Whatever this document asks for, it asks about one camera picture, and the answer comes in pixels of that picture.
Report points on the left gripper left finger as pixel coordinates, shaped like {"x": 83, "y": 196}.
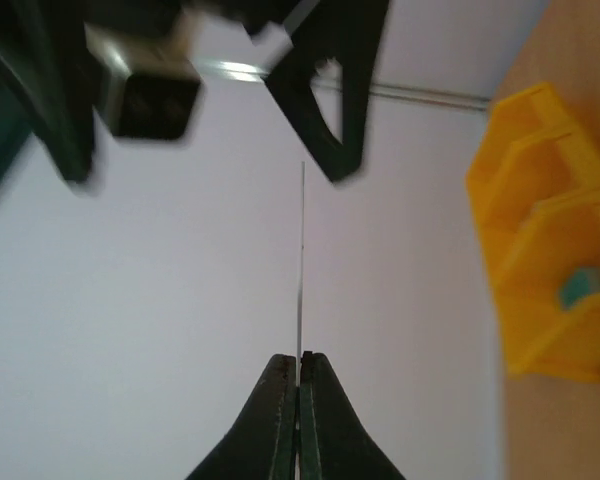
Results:
{"x": 261, "y": 442}

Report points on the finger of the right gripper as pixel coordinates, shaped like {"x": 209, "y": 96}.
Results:
{"x": 42, "y": 52}
{"x": 333, "y": 48}

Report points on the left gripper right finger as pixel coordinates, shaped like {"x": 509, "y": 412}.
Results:
{"x": 333, "y": 444}

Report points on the red circle white card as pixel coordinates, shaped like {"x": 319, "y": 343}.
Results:
{"x": 300, "y": 285}

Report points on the teal card stack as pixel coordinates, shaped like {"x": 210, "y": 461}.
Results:
{"x": 582, "y": 283}

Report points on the yellow three-compartment bin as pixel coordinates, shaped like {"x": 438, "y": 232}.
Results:
{"x": 534, "y": 191}

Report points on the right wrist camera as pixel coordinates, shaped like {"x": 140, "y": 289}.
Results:
{"x": 146, "y": 87}

